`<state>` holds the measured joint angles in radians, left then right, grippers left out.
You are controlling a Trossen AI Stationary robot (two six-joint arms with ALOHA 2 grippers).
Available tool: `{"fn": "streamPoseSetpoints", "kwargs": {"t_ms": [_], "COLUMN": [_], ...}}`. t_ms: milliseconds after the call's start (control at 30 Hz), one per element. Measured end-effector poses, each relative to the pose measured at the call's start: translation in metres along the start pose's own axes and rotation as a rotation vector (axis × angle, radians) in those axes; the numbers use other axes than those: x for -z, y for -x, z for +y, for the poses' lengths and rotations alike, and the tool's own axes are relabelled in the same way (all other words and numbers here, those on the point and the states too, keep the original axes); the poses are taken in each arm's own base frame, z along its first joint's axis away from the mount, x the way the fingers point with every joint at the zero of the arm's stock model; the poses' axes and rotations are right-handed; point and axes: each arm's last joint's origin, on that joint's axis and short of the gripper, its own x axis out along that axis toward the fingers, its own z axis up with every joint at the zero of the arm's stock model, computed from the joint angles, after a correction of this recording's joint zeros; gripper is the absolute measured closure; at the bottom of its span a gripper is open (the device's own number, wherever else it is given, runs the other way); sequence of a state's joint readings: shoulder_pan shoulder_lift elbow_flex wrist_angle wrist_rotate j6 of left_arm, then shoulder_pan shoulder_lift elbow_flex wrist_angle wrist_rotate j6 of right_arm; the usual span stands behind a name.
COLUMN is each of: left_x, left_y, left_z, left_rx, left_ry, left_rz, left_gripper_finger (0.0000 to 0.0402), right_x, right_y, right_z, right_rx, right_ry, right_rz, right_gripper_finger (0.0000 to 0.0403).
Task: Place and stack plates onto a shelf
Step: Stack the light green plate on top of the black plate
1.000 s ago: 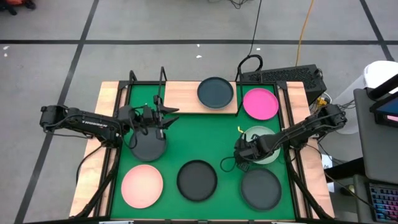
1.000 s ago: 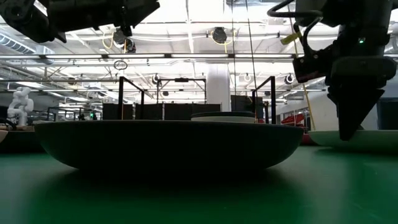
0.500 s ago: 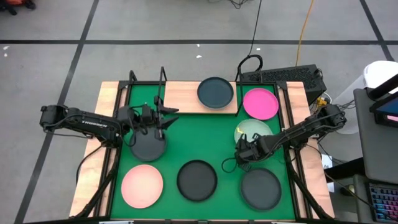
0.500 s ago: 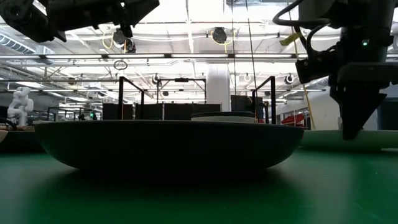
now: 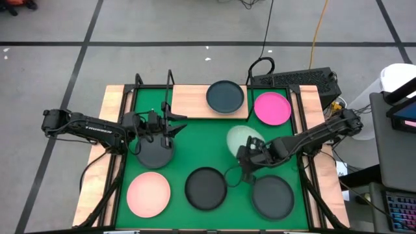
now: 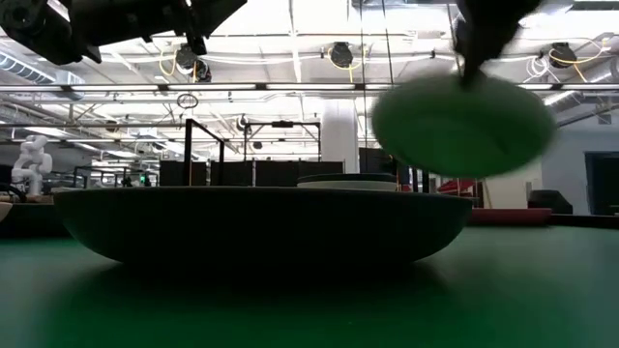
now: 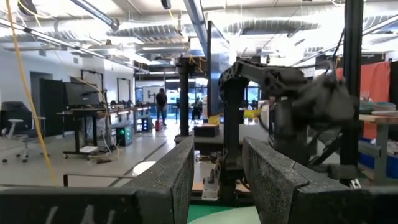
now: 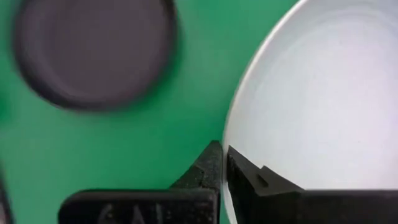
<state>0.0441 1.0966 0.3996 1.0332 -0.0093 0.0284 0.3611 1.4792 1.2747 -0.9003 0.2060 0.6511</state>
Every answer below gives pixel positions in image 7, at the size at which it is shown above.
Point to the teal spare plate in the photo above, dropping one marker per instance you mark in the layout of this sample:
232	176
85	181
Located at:
367	107

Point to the black box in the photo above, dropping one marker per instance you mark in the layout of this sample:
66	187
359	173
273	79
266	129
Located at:
206	130

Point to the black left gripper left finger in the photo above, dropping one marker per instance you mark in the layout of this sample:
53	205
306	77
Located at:
155	196

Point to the black standing desk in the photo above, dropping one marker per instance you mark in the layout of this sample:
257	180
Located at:
81	115

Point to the white spare plate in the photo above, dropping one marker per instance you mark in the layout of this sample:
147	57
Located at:
385	109

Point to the white stool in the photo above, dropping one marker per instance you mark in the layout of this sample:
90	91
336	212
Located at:
14	133

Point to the black pillar post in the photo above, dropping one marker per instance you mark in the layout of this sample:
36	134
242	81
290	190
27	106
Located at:
184	99

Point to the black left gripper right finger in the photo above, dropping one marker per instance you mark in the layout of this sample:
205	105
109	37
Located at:
280	193

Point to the light green plate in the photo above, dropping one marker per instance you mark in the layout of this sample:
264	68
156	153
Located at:
230	217

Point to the red canister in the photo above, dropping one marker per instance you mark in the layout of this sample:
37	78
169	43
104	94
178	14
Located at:
157	125

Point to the person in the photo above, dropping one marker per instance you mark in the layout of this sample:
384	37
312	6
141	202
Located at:
196	109
161	102

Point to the computer tower green light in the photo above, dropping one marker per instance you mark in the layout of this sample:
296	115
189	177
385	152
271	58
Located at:
124	135

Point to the black computer monitor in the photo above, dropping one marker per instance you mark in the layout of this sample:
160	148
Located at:
81	95

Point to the yellow box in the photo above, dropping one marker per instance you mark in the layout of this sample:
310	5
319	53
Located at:
214	119

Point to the black chair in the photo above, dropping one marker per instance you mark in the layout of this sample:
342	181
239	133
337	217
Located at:
15	112

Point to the orange curtain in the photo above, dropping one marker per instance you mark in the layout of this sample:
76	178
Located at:
376	84

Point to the large black screen panel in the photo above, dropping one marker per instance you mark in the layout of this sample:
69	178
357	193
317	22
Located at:
217	62

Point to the wooden table grey legs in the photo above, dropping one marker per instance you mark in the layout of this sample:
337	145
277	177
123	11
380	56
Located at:
381	137

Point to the black aluminium frame post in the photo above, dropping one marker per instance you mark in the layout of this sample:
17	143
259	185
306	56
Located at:
353	62

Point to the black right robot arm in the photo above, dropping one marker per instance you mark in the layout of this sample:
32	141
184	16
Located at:
233	109

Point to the aluminium mounting bracket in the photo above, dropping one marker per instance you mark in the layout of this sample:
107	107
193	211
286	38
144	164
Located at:
211	186

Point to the blue storage bin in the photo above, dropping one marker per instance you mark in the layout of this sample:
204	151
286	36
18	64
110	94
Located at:
393	166

